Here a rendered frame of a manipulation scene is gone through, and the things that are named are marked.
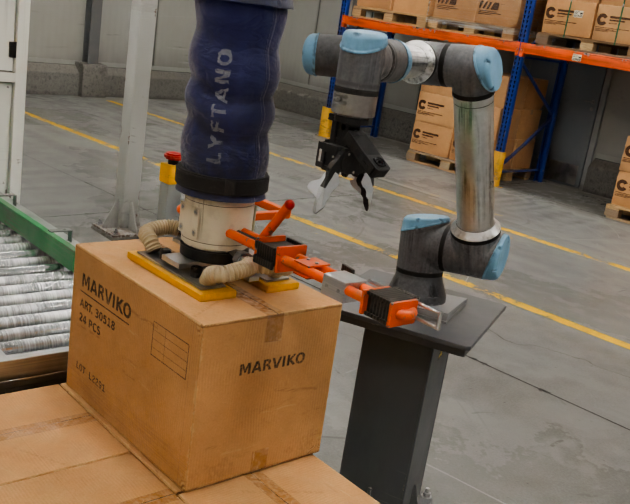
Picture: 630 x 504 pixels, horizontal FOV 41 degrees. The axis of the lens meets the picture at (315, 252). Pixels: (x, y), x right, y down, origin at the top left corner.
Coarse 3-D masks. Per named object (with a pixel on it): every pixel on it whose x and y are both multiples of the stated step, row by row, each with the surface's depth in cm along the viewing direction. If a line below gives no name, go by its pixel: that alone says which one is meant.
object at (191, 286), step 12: (132, 252) 213; (144, 252) 212; (156, 252) 214; (168, 252) 208; (144, 264) 207; (156, 264) 206; (168, 264) 206; (168, 276) 200; (180, 276) 198; (192, 276) 198; (180, 288) 196; (192, 288) 193; (204, 288) 193; (216, 288) 195; (228, 288) 196; (204, 300) 191
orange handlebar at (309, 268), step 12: (180, 204) 217; (264, 204) 234; (276, 204) 232; (264, 216) 221; (288, 216) 227; (240, 240) 196; (252, 240) 194; (288, 264) 184; (300, 264) 181; (312, 264) 180; (324, 264) 182; (312, 276) 178; (348, 288) 170; (360, 288) 173; (360, 300) 168; (408, 312) 161
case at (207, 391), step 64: (128, 320) 201; (192, 320) 180; (256, 320) 186; (320, 320) 200; (128, 384) 203; (192, 384) 182; (256, 384) 192; (320, 384) 207; (192, 448) 185; (256, 448) 199
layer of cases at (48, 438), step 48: (0, 432) 201; (48, 432) 205; (96, 432) 208; (0, 480) 183; (48, 480) 185; (96, 480) 188; (144, 480) 191; (240, 480) 197; (288, 480) 200; (336, 480) 203
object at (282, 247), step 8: (256, 240) 189; (264, 240) 191; (272, 240) 192; (280, 240) 194; (288, 240) 194; (256, 248) 190; (264, 248) 187; (272, 248) 184; (280, 248) 184; (288, 248) 186; (296, 248) 187; (304, 248) 189; (256, 256) 189; (264, 256) 188; (272, 256) 186; (280, 256) 185; (264, 264) 187; (272, 264) 185; (280, 264) 186
